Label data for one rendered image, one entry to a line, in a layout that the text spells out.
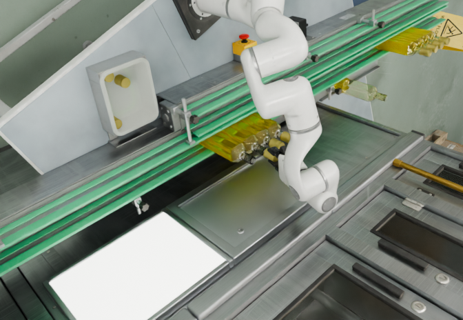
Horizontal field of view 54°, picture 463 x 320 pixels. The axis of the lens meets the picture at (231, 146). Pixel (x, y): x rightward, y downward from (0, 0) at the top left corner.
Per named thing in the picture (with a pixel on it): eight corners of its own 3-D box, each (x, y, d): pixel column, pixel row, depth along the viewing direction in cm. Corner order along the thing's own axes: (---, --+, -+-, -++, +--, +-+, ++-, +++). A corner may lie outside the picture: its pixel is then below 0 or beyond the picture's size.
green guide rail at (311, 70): (184, 130, 159) (198, 137, 153) (184, 127, 158) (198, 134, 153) (434, 1, 252) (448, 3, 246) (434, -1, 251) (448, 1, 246)
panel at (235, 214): (44, 289, 130) (102, 368, 108) (40, 282, 129) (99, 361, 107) (263, 153, 178) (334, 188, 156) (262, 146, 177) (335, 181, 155)
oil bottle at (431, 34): (391, 37, 234) (444, 49, 216) (392, 27, 231) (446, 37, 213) (397, 34, 237) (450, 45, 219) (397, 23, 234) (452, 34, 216)
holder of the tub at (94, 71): (107, 142, 155) (118, 150, 150) (85, 67, 140) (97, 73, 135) (148, 122, 164) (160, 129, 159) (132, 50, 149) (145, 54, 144)
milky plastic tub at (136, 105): (103, 130, 152) (116, 138, 146) (85, 67, 139) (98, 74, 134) (146, 110, 161) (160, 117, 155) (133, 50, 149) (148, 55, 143)
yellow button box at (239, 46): (232, 59, 181) (245, 63, 176) (231, 41, 177) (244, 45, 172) (245, 54, 185) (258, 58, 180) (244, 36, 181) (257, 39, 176)
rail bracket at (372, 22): (355, 23, 208) (380, 29, 200) (355, 7, 204) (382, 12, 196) (359, 21, 210) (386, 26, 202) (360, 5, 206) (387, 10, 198)
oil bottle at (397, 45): (372, 47, 225) (426, 61, 207) (373, 36, 222) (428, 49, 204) (378, 44, 228) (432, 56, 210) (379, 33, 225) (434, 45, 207)
